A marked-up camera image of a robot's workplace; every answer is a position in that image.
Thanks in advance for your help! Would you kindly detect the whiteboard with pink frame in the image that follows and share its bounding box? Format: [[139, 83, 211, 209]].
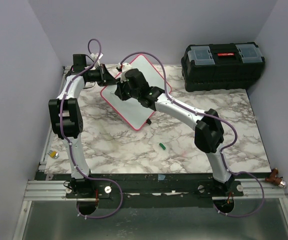
[[100, 54, 172, 131]]

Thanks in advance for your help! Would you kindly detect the green marker cap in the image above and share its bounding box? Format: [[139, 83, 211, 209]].
[[159, 143, 166, 150]]

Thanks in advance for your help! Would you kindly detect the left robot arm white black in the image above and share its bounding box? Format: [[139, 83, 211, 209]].
[[48, 53, 116, 182]]

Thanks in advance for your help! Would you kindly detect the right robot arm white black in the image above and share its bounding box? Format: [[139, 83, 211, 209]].
[[114, 68, 234, 196]]

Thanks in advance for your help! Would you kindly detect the small yellow connector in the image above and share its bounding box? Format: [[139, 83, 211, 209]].
[[47, 150, 59, 159]]

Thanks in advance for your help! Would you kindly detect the black toolbox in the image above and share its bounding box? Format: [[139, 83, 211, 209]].
[[181, 42, 265, 92]]

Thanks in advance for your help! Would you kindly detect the copper pipe fitting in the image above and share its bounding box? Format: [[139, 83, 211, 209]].
[[264, 168, 287, 188]]

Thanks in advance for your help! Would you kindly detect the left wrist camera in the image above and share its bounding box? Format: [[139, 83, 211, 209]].
[[90, 52, 103, 68]]

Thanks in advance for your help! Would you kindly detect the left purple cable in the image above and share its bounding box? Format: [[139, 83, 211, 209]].
[[58, 38, 124, 220]]

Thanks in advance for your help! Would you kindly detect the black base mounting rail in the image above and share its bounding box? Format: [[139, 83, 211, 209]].
[[33, 172, 245, 209]]

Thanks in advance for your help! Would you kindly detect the aluminium frame rail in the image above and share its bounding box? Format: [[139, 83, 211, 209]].
[[23, 66, 71, 201]]

